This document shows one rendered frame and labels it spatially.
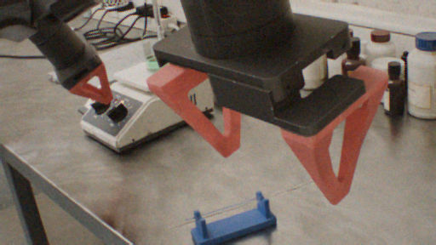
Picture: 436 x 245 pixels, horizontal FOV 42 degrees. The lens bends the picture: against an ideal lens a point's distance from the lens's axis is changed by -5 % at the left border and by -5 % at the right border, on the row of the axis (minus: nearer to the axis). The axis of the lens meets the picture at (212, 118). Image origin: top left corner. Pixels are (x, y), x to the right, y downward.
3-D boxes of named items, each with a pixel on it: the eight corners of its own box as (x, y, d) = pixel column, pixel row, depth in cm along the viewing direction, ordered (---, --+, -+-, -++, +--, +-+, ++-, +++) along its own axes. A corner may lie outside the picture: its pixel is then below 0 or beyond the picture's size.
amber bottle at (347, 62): (337, 99, 102) (334, 39, 98) (354, 91, 104) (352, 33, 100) (354, 105, 98) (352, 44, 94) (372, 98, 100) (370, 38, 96)
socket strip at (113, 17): (162, 34, 155) (160, 18, 153) (92, 19, 184) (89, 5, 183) (179, 28, 158) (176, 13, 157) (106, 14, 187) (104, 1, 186)
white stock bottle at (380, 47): (378, 91, 103) (376, 38, 99) (361, 82, 108) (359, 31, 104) (402, 84, 104) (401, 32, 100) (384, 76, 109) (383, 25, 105)
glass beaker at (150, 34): (142, 78, 99) (134, 32, 95) (149, 67, 104) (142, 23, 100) (176, 76, 98) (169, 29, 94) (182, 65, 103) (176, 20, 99)
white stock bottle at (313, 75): (306, 92, 106) (303, 47, 103) (295, 84, 111) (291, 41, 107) (329, 87, 108) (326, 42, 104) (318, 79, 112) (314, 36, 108)
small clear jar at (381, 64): (394, 106, 96) (394, 70, 93) (366, 100, 100) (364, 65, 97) (410, 95, 100) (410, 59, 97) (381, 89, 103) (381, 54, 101)
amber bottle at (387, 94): (406, 108, 95) (406, 60, 92) (402, 116, 92) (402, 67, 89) (387, 105, 97) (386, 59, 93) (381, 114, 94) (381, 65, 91)
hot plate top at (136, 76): (149, 93, 93) (148, 88, 93) (111, 78, 102) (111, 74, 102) (207, 70, 100) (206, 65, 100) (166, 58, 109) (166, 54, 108)
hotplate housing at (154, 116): (119, 156, 92) (110, 109, 89) (82, 133, 102) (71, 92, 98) (226, 108, 104) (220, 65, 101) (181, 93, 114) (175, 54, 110)
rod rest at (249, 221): (200, 250, 67) (196, 225, 66) (191, 235, 70) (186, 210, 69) (278, 224, 70) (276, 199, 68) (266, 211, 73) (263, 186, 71)
